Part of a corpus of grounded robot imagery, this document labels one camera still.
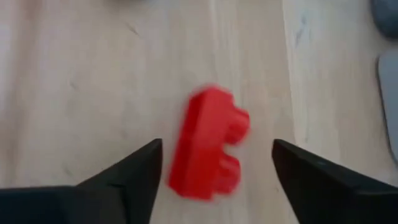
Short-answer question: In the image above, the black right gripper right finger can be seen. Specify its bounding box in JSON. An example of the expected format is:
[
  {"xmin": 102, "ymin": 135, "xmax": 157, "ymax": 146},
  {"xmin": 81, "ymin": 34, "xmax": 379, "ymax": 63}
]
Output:
[{"xmin": 272, "ymin": 139, "xmax": 398, "ymax": 224}]

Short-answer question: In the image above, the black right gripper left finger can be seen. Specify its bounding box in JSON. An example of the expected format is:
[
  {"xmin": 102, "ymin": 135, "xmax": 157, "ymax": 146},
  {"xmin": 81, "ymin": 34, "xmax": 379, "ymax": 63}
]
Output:
[{"xmin": 0, "ymin": 138, "xmax": 163, "ymax": 224}]

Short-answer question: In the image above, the red building block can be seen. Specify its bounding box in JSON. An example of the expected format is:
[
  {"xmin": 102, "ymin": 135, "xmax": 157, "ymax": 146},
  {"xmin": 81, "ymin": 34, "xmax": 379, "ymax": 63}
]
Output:
[{"xmin": 167, "ymin": 85, "xmax": 251, "ymax": 200}]

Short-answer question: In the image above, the white plastic bin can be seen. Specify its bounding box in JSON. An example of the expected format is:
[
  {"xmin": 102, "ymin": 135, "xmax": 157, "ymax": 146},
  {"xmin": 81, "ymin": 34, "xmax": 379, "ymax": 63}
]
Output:
[{"xmin": 377, "ymin": 51, "xmax": 398, "ymax": 167}]

